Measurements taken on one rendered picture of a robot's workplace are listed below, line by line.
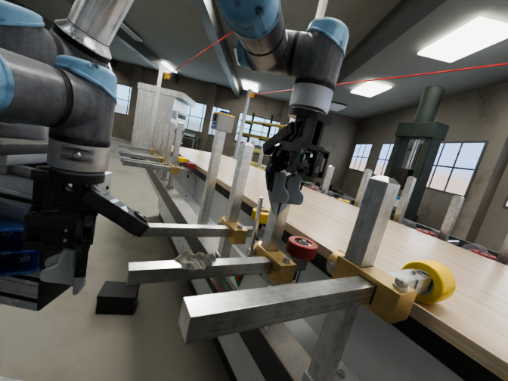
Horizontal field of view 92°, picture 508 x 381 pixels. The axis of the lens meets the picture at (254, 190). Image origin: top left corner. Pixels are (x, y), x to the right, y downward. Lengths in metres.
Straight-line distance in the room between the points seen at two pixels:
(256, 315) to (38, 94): 0.34
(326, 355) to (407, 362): 0.23
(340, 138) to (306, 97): 12.02
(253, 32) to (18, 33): 0.43
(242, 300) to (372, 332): 0.51
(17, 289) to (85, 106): 0.40
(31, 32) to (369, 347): 0.97
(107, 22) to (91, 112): 0.35
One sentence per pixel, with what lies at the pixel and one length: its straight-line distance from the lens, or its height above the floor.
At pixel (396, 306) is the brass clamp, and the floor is 0.95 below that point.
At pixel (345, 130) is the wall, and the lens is 12.55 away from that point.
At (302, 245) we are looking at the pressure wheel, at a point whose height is 0.91.
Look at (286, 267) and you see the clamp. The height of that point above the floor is 0.86.
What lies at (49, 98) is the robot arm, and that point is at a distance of 0.38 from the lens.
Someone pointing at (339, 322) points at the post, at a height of 0.86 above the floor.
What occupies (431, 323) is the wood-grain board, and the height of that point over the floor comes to 0.88.
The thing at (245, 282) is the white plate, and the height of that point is 0.75.
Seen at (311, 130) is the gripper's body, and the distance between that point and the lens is 0.45.
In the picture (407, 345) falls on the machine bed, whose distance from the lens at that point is 0.71.
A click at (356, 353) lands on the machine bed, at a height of 0.67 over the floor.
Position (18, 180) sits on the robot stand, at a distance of 0.59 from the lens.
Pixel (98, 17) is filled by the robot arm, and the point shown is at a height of 1.31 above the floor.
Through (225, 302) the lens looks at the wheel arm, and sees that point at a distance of 0.29.
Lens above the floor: 1.13
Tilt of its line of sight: 10 degrees down
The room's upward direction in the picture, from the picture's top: 13 degrees clockwise
